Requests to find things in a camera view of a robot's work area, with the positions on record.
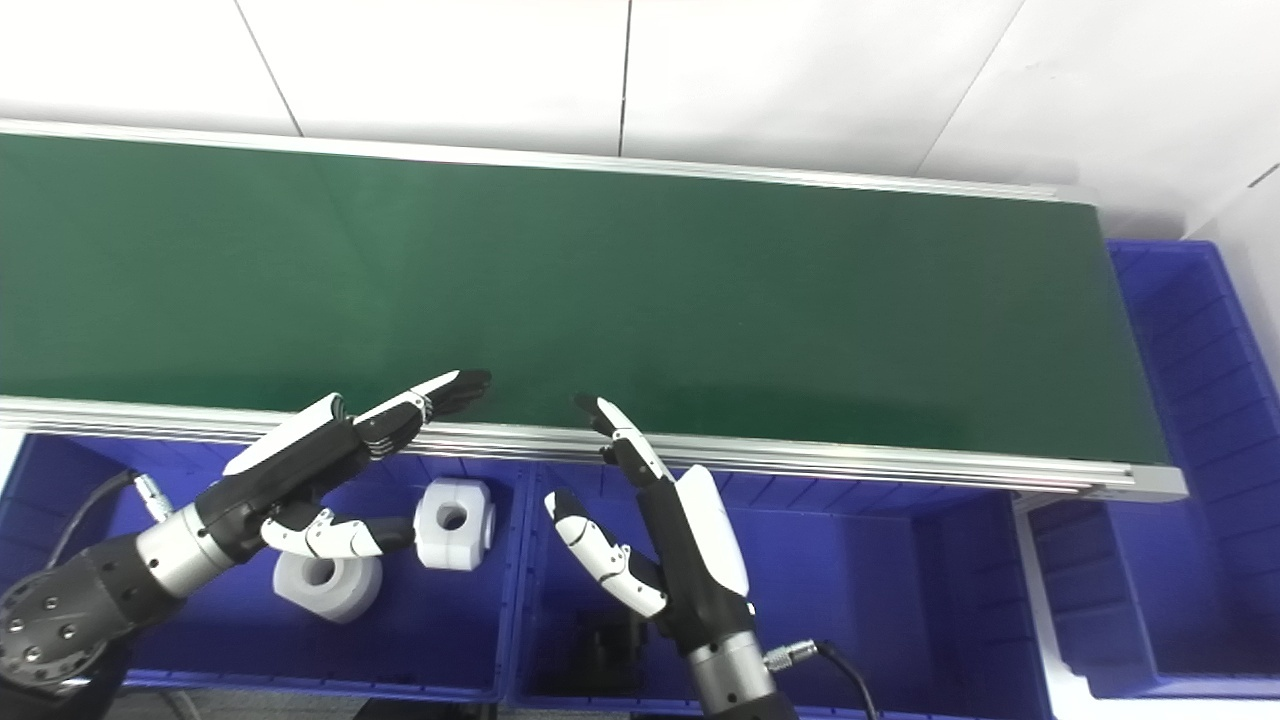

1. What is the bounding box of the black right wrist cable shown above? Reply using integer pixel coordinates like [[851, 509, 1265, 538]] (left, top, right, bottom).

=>
[[763, 640, 881, 720]]

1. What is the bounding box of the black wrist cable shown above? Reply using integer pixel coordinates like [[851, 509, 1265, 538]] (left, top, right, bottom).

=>
[[45, 470, 173, 571], [763, 640, 881, 720]]

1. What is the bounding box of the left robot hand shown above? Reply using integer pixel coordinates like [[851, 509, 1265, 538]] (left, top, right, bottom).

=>
[[198, 370, 493, 563]]

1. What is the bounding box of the blue plastic bin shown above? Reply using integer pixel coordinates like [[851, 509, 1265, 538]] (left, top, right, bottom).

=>
[[1025, 238, 1280, 701], [0, 432, 531, 701], [505, 462, 1051, 720]]

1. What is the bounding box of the green conveyor belt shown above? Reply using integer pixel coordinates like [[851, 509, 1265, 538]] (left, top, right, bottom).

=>
[[0, 118, 1191, 501], [0, 133, 1171, 466]]

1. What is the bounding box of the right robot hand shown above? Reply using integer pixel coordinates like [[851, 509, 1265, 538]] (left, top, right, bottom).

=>
[[543, 393, 753, 658]]

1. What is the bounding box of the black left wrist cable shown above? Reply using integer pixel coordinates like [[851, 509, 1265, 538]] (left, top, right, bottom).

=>
[[45, 470, 173, 571]]

